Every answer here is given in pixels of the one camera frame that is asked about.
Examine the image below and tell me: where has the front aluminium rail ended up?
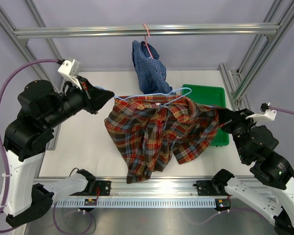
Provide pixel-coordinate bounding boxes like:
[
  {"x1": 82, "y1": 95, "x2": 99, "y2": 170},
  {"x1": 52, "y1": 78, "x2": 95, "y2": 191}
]
[{"x1": 33, "y1": 178, "x2": 289, "y2": 198}]

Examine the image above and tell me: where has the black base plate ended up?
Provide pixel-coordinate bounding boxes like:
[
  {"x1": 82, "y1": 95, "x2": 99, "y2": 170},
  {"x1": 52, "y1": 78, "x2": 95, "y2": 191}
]
[
  {"x1": 194, "y1": 180, "x2": 221, "y2": 196},
  {"x1": 90, "y1": 180, "x2": 111, "y2": 196}
]

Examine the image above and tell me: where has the brown red plaid shirt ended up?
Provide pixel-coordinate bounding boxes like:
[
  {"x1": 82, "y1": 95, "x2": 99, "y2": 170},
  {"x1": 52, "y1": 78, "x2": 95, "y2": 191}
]
[{"x1": 104, "y1": 97, "x2": 221, "y2": 184}]

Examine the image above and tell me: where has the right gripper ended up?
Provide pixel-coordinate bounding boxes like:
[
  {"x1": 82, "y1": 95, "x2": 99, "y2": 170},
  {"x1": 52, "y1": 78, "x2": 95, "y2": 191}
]
[{"x1": 220, "y1": 106, "x2": 261, "y2": 161}]

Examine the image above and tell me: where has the green plastic tray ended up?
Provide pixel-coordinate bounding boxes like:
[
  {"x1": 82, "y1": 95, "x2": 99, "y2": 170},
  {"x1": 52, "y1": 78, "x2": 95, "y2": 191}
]
[{"x1": 181, "y1": 84, "x2": 230, "y2": 148}]

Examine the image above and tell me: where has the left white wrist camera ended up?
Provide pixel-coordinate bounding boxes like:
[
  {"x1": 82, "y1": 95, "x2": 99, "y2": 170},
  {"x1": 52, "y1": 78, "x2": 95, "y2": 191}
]
[{"x1": 58, "y1": 58, "x2": 82, "y2": 90}]

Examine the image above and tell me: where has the white slotted cable duct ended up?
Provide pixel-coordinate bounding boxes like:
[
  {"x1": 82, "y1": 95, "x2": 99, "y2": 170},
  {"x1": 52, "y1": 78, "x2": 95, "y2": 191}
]
[{"x1": 56, "y1": 198, "x2": 216, "y2": 209}]

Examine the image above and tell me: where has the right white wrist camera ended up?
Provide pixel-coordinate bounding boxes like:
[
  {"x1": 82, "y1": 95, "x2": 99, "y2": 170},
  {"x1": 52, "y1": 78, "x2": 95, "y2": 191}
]
[{"x1": 245, "y1": 102, "x2": 277, "y2": 122}]

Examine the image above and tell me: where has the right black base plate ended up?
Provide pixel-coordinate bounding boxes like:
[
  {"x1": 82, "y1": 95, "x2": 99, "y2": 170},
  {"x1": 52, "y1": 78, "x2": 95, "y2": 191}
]
[{"x1": 194, "y1": 180, "x2": 221, "y2": 196}]

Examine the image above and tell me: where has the blue checked shirt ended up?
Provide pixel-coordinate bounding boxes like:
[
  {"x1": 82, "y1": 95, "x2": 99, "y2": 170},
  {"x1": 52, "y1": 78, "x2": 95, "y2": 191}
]
[{"x1": 132, "y1": 40, "x2": 172, "y2": 94}]

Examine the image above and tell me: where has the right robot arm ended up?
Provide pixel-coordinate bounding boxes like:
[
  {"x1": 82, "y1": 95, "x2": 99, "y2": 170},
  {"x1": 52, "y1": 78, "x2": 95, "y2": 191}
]
[{"x1": 212, "y1": 103, "x2": 294, "y2": 235}]

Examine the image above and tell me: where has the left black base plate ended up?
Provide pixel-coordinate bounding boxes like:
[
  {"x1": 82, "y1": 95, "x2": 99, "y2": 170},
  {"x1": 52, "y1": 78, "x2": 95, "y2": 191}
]
[{"x1": 90, "y1": 180, "x2": 111, "y2": 196}]

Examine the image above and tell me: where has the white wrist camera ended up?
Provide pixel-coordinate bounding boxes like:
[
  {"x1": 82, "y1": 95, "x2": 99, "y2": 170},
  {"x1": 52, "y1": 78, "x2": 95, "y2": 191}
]
[
  {"x1": 58, "y1": 58, "x2": 82, "y2": 90},
  {"x1": 245, "y1": 102, "x2": 277, "y2": 122}
]

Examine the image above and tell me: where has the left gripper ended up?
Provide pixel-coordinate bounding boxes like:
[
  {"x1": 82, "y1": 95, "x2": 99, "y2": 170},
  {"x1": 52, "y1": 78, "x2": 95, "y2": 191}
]
[{"x1": 40, "y1": 74, "x2": 111, "y2": 130}]

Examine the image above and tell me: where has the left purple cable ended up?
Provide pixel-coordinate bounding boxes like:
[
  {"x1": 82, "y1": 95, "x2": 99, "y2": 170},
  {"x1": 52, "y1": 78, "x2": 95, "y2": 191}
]
[{"x1": 0, "y1": 58, "x2": 94, "y2": 233}]

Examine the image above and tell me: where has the aluminium frame top rail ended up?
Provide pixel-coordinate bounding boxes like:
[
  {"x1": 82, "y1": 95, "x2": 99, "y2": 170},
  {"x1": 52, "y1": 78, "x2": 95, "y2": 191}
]
[{"x1": 14, "y1": 23, "x2": 280, "y2": 39}]

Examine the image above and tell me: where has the light blue wire hanger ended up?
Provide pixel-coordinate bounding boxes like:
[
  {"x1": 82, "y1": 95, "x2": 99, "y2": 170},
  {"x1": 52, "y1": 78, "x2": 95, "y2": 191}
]
[{"x1": 114, "y1": 87, "x2": 192, "y2": 106}]

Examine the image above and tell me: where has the pink wire hanger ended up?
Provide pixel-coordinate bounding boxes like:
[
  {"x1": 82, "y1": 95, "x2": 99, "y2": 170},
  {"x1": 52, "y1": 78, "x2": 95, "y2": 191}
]
[{"x1": 142, "y1": 23, "x2": 154, "y2": 59}]

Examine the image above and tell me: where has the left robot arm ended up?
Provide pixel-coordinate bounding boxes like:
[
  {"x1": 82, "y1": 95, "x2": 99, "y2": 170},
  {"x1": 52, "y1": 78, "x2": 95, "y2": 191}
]
[{"x1": 0, "y1": 77, "x2": 114, "y2": 228}]

